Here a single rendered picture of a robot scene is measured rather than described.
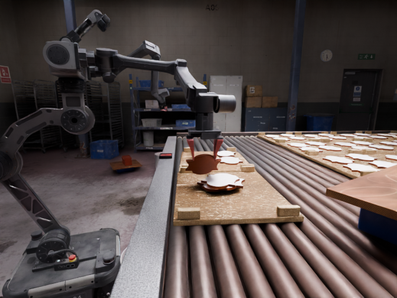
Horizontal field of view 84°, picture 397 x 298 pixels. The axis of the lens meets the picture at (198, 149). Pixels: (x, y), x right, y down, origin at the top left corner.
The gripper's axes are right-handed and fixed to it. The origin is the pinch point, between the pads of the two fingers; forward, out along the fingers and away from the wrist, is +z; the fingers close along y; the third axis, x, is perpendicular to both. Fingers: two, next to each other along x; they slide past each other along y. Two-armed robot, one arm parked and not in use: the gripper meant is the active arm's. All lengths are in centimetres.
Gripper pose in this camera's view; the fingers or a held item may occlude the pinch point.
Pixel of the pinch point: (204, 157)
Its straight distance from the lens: 73.2
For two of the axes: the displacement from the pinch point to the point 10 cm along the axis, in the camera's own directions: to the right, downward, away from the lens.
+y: -10.0, 0.2, -1.0
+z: 0.0, 9.8, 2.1
